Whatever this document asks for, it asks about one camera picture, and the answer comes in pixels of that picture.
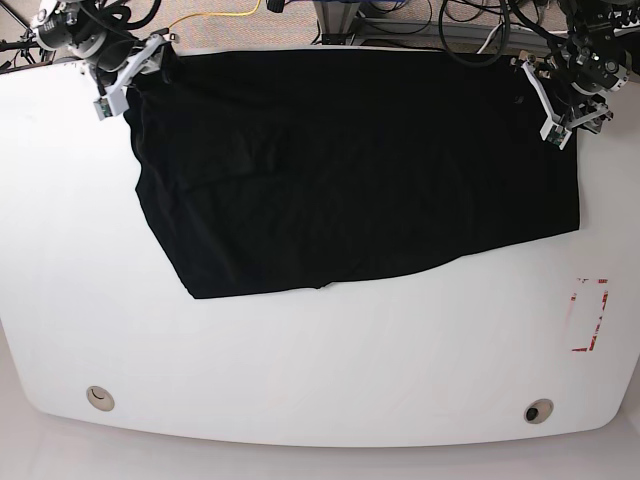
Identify aluminium frame post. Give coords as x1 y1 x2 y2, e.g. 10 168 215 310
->
312 0 361 45

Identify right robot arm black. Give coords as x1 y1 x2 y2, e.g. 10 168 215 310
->
31 1 178 120

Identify black printed T-shirt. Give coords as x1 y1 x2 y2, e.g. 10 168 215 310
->
124 49 580 299

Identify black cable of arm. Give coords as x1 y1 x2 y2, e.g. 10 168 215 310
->
94 0 163 31
437 0 571 69

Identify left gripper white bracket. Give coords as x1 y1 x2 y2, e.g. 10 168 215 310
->
511 53 613 149

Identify yellow cable on floor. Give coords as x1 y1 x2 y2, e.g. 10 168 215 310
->
167 0 263 29

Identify white cable on floor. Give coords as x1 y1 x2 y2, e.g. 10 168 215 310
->
476 23 501 55

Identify red tape rectangle marking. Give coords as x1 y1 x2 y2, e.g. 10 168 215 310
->
565 278 609 353

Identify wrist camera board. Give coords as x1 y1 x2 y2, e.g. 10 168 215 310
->
540 124 572 150
94 97 113 121

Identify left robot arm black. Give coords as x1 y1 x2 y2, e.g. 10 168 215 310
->
508 1 639 149

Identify black tripod legs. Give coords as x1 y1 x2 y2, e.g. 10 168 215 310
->
1 1 56 74

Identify right table cable grommet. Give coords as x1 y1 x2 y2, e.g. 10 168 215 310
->
523 399 554 425

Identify left table cable grommet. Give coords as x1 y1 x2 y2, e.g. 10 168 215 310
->
86 386 115 412

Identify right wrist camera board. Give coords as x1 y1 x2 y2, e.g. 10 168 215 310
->
94 97 113 121

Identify table cable grommet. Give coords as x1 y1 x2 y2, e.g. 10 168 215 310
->
86 386 115 412
523 399 554 425

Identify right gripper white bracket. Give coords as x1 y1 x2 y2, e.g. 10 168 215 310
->
74 31 175 118

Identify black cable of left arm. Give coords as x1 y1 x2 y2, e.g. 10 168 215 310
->
437 0 571 69

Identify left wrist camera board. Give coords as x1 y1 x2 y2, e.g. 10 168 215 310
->
540 124 572 150

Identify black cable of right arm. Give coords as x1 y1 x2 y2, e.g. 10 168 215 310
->
94 0 163 31

